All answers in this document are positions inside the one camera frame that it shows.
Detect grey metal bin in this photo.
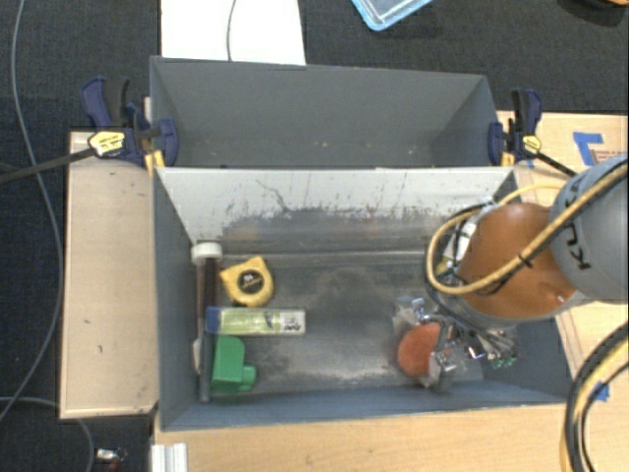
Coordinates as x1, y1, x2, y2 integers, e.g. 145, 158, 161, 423
147, 55, 574, 433

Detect green and blue packet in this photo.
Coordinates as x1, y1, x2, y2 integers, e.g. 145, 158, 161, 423
204, 306, 308, 336

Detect green plastic block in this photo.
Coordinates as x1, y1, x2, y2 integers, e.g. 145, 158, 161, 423
209, 334, 258, 394

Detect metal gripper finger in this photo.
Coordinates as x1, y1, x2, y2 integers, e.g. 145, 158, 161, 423
394, 296, 433, 329
425, 349, 458, 394

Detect orange ball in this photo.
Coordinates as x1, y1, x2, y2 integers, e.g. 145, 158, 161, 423
396, 323, 441, 379

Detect yellow tape measure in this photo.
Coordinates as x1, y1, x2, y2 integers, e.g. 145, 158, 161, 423
218, 256, 275, 309

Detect pale wood board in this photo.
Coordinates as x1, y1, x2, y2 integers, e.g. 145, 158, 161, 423
58, 130, 161, 421

